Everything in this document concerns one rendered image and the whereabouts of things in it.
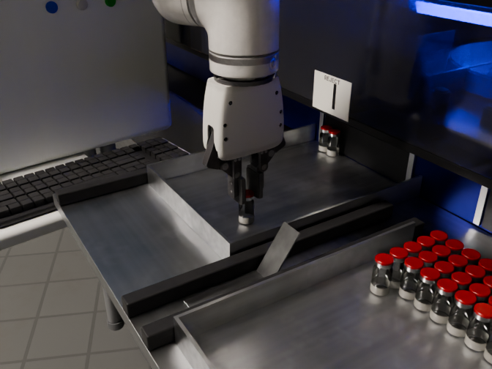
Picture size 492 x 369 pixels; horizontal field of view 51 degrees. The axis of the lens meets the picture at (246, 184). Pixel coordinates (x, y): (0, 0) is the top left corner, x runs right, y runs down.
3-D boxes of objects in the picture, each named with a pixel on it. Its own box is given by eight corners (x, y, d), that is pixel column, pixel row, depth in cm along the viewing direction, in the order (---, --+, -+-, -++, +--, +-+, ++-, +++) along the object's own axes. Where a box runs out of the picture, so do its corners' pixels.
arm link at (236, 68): (256, 36, 67) (256, 60, 68) (196, 47, 63) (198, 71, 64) (296, 50, 61) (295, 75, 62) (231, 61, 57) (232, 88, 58)
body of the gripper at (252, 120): (261, 53, 68) (261, 132, 73) (192, 66, 63) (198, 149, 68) (296, 66, 62) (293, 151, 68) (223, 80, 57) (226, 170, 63)
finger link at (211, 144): (228, 103, 64) (252, 129, 68) (188, 151, 64) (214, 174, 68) (233, 106, 63) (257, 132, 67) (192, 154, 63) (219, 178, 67)
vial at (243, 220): (248, 215, 74) (249, 189, 72) (257, 222, 73) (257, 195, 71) (236, 220, 73) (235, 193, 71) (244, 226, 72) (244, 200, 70)
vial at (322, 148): (325, 146, 96) (326, 124, 94) (333, 151, 94) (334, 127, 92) (315, 149, 95) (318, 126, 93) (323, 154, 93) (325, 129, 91)
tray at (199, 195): (313, 140, 99) (314, 123, 98) (419, 195, 80) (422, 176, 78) (148, 184, 83) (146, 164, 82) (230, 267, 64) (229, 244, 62)
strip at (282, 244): (283, 261, 65) (285, 220, 62) (298, 272, 63) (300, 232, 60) (183, 301, 58) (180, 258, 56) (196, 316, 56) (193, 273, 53)
